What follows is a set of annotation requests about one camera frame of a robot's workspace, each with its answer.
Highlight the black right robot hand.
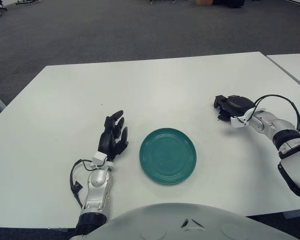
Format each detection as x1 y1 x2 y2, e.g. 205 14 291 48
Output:
213 94 255 122

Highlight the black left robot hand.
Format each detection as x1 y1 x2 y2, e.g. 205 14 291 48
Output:
97 109 130 162

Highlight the purple blue gum box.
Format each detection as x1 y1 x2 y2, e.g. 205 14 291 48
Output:
219 104 228 121

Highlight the teal round plate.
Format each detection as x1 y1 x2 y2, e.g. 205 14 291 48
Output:
139 127 198 186

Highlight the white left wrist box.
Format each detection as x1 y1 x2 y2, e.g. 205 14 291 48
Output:
91 151 108 167

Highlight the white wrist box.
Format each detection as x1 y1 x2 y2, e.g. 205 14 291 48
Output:
230 113 251 129
91 151 108 167

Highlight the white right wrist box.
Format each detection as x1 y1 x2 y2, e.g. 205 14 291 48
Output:
230 113 251 129

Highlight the black cabinet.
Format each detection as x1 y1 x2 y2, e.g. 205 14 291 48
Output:
212 0 246 8

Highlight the grey robot torso shell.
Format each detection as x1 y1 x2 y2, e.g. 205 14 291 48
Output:
86 202 300 240

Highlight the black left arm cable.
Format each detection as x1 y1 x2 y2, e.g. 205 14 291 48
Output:
69 159 96 210

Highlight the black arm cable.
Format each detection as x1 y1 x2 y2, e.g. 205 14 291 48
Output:
69 159 96 210
253 94 300 132

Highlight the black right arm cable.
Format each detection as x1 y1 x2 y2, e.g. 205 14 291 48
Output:
253 94 300 132

